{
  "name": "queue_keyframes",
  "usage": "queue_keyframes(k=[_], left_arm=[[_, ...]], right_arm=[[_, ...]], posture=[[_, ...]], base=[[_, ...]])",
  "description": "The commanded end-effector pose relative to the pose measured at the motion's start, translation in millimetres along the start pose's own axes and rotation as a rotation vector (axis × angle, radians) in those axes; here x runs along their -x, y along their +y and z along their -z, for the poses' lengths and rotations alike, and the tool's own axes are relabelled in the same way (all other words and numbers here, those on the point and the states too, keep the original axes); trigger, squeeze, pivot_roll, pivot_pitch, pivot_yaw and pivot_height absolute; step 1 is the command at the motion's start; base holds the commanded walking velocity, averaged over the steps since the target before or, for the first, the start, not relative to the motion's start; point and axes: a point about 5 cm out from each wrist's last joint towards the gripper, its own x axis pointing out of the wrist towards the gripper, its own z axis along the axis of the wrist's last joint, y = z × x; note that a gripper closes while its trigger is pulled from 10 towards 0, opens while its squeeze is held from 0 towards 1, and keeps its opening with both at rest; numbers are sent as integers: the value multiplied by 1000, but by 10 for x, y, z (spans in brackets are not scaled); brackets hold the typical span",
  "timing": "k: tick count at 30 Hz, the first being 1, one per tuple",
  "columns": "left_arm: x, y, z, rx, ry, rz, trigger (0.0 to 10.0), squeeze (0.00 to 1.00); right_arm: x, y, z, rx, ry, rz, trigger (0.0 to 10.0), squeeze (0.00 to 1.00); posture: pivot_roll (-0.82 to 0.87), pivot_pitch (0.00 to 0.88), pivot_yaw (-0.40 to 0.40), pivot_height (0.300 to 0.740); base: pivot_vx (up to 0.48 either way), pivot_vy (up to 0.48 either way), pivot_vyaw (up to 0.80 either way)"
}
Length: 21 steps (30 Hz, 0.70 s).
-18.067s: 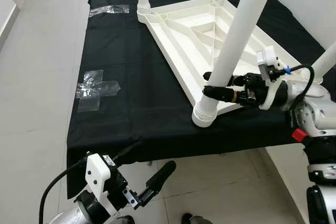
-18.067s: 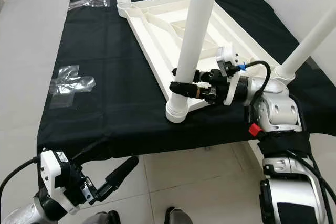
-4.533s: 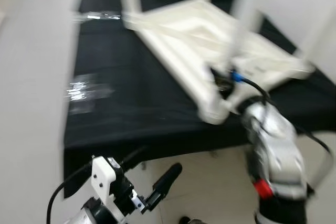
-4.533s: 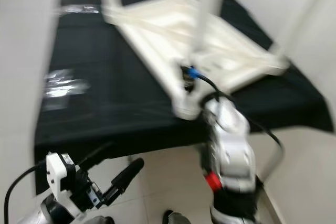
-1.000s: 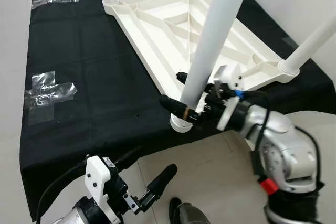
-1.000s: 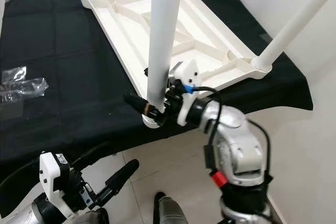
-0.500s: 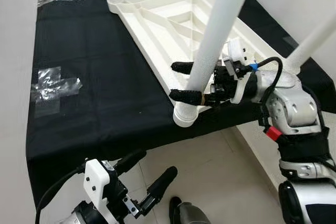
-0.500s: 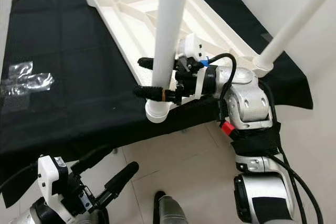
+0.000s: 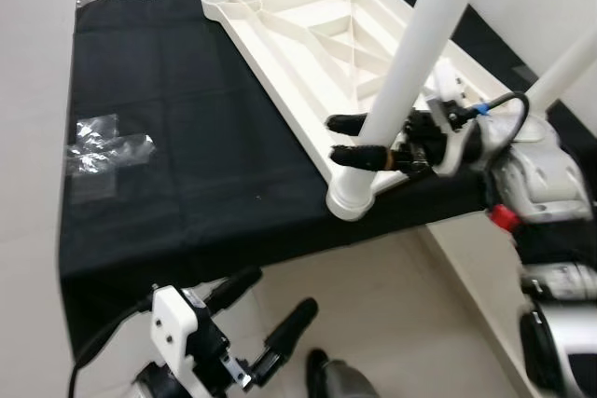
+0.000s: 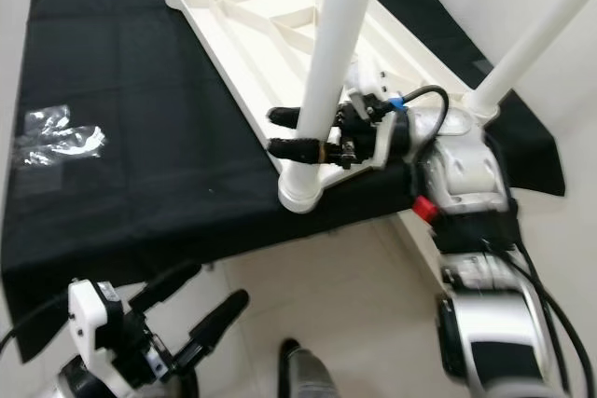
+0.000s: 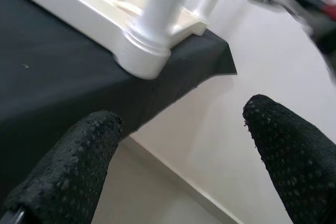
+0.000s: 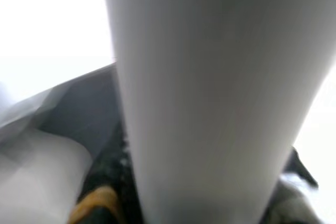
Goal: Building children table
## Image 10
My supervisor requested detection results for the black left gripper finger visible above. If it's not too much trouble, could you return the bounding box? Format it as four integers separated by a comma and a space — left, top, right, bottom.
129, 261, 203, 313
175, 289, 251, 376

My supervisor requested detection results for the red connector block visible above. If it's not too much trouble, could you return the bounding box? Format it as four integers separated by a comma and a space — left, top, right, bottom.
413, 196, 441, 225

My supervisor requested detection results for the white plastic table top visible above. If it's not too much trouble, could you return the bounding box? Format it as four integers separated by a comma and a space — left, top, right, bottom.
160, 0, 500, 209

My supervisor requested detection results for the grey robot right leg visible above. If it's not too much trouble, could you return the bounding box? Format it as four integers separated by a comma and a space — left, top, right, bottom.
278, 338, 340, 398

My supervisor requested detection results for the black tablecloth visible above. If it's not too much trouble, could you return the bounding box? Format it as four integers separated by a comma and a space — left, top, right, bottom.
0, 0, 565, 362

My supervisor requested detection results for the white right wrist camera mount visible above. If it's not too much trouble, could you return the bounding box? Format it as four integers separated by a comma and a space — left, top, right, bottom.
345, 58, 408, 172

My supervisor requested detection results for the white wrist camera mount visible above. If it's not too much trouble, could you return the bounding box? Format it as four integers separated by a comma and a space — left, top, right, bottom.
67, 279, 125, 386
345, 58, 408, 172

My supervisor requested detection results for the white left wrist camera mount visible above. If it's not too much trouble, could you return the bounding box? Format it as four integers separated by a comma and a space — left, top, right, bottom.
67, 279, 125, 386

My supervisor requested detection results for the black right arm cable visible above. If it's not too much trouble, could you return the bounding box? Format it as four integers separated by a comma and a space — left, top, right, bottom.
378, 86, 450, 158

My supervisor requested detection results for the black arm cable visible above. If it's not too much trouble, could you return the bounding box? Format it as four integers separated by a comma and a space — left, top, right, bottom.
378, 86, 450, 158
0, 291, 74, 352

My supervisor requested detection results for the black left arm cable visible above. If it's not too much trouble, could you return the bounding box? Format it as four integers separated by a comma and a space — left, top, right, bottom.
0, 291, 74, 352

